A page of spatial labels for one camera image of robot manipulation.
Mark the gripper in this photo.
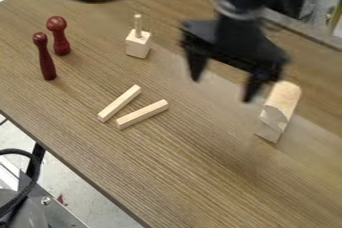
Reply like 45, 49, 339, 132
179, 14, 292, 104

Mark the wooden cube with peg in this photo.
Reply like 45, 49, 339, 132
124, 13, 153, 60

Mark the wooden stick block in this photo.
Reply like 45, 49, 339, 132
114, 98, 171, 130
96, 84, 143, 124

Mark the red wooden pin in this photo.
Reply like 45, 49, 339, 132
30, 31, 59, 82
45, 15, 73, 57

